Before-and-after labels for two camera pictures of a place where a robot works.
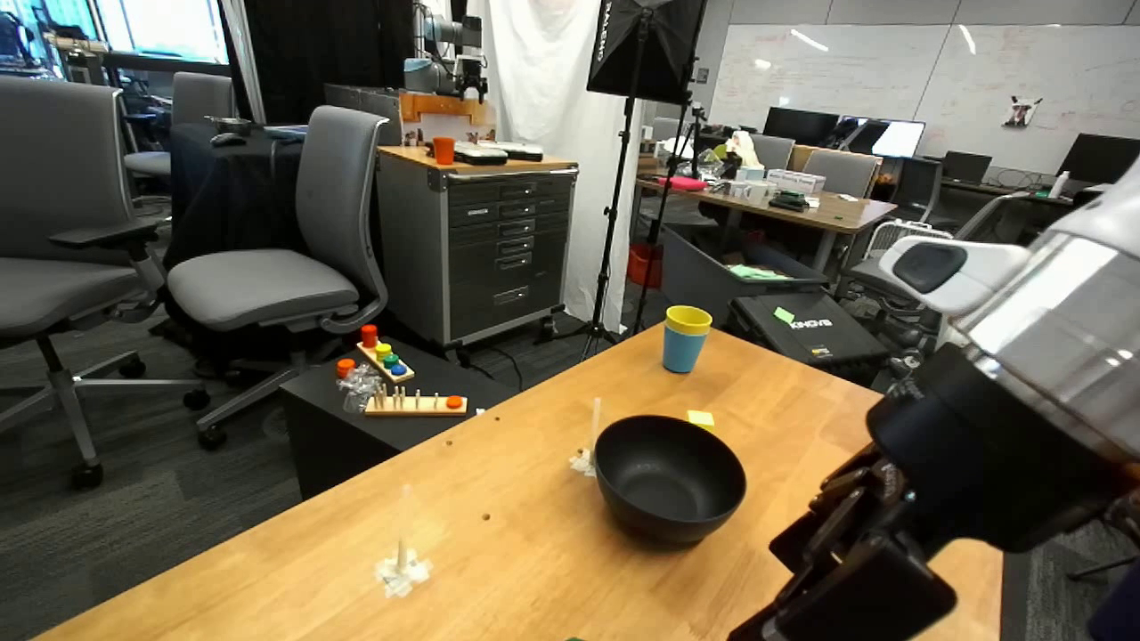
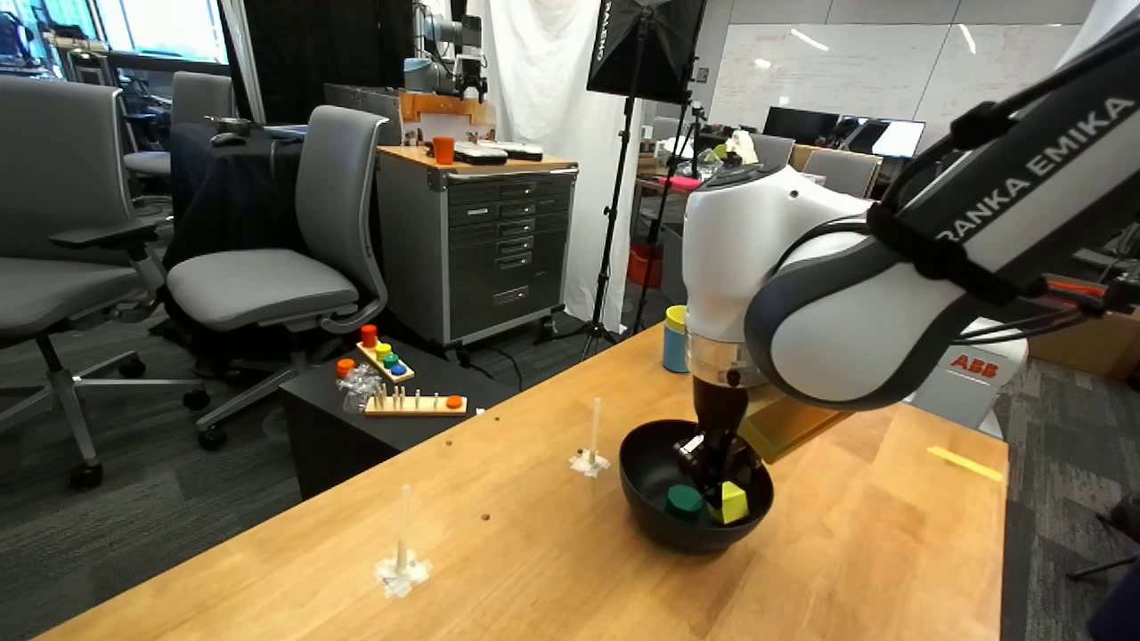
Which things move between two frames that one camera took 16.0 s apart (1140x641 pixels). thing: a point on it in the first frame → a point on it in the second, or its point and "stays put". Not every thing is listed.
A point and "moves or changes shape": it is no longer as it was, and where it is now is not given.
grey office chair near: (274, 308) stays put
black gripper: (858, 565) → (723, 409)
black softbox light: (648, 47) stays put
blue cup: (683, 350) stays put
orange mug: (445, 150) stays put
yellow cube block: (700, 415) moves or changes shape
